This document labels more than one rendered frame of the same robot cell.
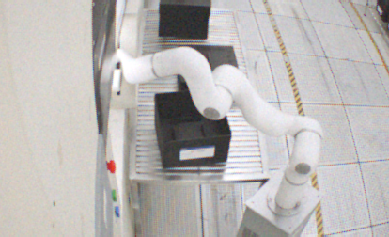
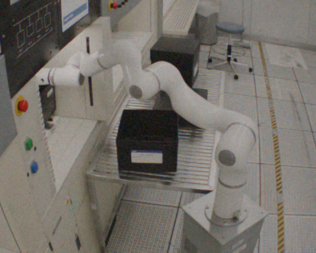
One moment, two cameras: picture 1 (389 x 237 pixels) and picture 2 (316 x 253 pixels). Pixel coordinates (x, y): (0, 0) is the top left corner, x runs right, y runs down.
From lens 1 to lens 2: 0.72 m
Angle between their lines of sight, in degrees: 19
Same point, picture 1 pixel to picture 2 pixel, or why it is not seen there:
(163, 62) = (105, 51)
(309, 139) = (237, 130)
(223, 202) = not seen: hidden behind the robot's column
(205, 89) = (132, 70)
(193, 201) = (166, 228)
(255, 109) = (180, 95)
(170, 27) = not seen: hidden behind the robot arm
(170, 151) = (122, 151)
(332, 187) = (298, 234)
